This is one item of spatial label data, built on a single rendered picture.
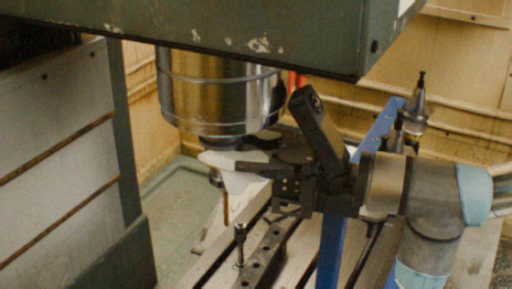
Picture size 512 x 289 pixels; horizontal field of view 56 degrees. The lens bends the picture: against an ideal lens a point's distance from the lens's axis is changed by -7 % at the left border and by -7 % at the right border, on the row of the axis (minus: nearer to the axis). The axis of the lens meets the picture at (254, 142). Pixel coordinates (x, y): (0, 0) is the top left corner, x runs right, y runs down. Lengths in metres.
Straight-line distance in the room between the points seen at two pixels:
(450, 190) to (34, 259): 0.82
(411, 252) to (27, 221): 0.71
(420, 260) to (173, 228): 1.26
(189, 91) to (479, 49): 1.14
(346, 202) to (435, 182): 0.12
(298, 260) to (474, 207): 0.67
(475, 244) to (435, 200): 1.00
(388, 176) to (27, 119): 0.64
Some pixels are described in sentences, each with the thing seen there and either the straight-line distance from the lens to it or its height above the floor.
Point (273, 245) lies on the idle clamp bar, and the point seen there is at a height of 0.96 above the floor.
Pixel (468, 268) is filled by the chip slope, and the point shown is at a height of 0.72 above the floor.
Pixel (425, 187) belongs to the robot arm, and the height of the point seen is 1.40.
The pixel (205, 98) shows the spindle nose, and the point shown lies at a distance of 0.55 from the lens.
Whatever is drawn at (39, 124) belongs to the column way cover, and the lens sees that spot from 0.99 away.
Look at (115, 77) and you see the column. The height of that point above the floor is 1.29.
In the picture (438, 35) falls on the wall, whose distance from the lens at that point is 1.57.
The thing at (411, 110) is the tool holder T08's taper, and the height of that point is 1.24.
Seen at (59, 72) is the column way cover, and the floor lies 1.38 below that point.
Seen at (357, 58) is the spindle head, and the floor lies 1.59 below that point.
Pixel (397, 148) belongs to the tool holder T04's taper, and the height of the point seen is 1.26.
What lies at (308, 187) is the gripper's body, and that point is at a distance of 0.63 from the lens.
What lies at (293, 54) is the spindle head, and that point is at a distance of 0.43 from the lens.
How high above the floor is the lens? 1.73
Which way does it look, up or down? 30 degrees down
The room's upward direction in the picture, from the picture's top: 1 degrees clockwise
